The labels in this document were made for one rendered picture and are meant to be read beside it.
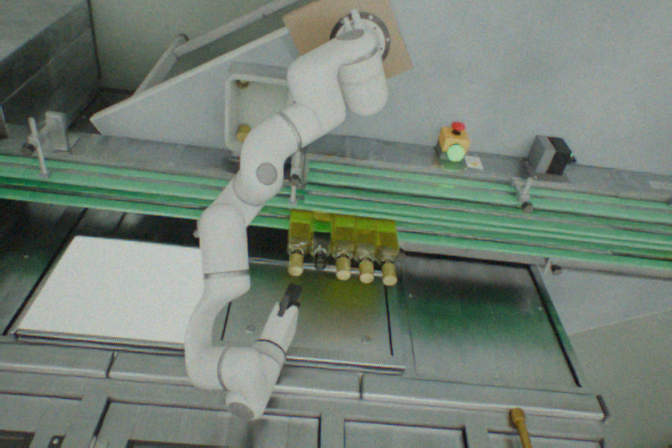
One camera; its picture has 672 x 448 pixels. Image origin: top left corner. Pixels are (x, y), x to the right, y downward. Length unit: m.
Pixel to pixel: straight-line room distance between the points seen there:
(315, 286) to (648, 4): 1.09
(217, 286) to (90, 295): 0.52
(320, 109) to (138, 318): 0.67
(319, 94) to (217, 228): 0.31
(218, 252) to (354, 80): 0.43
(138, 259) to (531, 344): 1.07
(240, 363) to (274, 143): 0.39
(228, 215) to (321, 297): 0.51
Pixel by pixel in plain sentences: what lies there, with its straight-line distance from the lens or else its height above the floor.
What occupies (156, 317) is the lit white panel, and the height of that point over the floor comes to 1.24.
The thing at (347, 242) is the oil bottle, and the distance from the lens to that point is 1.30.
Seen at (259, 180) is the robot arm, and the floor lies 1.29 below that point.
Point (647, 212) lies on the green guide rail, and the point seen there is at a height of 0.94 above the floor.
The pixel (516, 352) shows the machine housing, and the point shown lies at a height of 1.21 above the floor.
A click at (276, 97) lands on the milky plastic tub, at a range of 1.42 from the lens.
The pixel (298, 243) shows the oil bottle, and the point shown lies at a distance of 1.29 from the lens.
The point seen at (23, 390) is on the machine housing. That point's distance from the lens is 1.31.
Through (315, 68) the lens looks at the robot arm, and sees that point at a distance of 0.98.
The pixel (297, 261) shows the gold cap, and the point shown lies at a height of 1.15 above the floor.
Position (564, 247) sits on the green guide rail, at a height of 0.92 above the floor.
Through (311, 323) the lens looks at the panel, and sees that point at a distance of 1.31.
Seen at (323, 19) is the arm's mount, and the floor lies 0.77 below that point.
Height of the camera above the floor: 2.04
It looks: 53 degrees down
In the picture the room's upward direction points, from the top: 179 degrees counter-clockwise
